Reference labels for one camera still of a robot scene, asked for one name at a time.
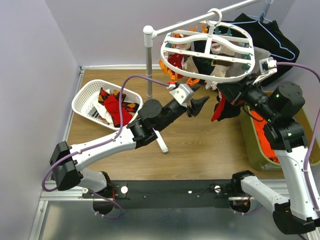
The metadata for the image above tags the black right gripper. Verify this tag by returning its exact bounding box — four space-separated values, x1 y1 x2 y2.
217 72 279 122

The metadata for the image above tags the red black santa sock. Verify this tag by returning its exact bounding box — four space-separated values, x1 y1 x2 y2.
211 90 232 122

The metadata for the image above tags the white round sock hanger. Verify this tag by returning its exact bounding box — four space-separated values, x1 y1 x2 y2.
158 8 255 88

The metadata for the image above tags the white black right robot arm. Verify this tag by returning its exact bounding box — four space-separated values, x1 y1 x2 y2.
217 77 320 235

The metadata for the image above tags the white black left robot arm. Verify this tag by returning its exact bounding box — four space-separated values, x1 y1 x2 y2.
50 84 210 198

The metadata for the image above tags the socks pile in basket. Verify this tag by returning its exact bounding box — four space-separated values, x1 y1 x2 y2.
89 87 140 128

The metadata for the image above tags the grey hanging garment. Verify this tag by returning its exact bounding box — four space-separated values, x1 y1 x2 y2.
225 46 271 78

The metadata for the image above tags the cream brown striped sock back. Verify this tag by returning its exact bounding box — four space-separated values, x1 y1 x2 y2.
183 55 199 74

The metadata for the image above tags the navy santa sock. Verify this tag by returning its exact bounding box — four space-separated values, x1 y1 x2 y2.
192 40 222 75

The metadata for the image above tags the orange cloth in bin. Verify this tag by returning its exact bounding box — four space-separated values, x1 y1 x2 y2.
250 110 279 163

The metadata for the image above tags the black hanging garment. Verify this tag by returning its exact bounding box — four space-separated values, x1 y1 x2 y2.
219 12 300 87

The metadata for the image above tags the green plastic bin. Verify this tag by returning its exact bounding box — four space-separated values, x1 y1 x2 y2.
238 91 320 172

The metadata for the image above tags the silver drying rack stand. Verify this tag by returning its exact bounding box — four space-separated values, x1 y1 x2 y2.
139 0 266 153

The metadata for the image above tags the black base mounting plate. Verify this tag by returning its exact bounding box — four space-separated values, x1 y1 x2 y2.
89 178 253 210

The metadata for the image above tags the white perforated basket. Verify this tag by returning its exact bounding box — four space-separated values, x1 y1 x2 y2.
71 79 143 131

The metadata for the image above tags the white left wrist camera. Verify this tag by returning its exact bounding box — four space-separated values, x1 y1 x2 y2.
166 82 194 108

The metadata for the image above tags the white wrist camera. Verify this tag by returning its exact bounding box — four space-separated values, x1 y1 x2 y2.
166 82 194 108
253 57 278 85

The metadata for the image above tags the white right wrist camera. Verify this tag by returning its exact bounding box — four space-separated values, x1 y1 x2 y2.
253 57 278 85

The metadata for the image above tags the light blue wire hanger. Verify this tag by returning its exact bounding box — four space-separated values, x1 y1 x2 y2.
229 0 297 62

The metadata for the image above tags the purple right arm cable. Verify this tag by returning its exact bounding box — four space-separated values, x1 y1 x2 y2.
276 62 320 218

